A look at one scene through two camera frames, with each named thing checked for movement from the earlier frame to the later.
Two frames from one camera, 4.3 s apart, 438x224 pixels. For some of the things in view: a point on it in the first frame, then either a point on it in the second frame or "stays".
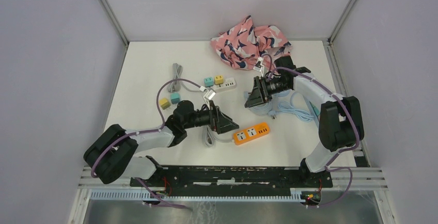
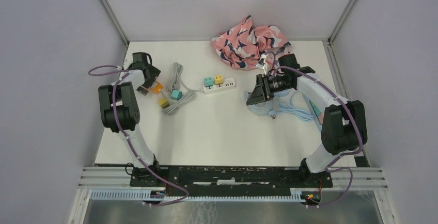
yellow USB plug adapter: x=164 y=103 stays
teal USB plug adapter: x=175 y=98 stays
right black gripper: x=259 y=94 stays
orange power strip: x=243 y=136 → x=157 y=86
